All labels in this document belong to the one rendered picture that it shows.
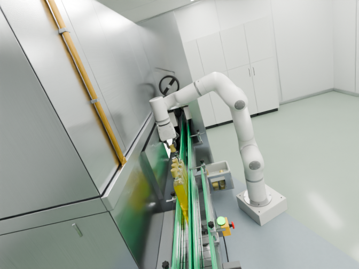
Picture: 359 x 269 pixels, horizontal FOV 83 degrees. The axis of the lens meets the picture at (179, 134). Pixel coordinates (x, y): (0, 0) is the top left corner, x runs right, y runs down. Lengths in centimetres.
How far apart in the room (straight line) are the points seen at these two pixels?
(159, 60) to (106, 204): 168
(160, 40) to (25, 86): 164
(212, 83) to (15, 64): 82
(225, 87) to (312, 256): 101
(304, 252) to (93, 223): 112
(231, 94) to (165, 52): 121
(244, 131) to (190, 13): 445
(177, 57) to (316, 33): 448
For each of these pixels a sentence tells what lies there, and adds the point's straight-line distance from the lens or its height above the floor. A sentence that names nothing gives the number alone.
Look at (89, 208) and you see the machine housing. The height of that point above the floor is 153.
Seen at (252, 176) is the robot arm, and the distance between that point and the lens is 140.
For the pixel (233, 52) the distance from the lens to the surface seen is 502.
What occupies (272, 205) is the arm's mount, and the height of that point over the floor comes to 85.
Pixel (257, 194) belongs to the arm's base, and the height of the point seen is 94.
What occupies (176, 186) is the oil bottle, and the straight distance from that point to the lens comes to 122.
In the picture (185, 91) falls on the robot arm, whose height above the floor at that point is 173.
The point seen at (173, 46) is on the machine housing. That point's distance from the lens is 217.
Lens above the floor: 191
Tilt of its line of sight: 20 degrees down
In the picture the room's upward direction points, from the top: 18 degrees counter-clockwise
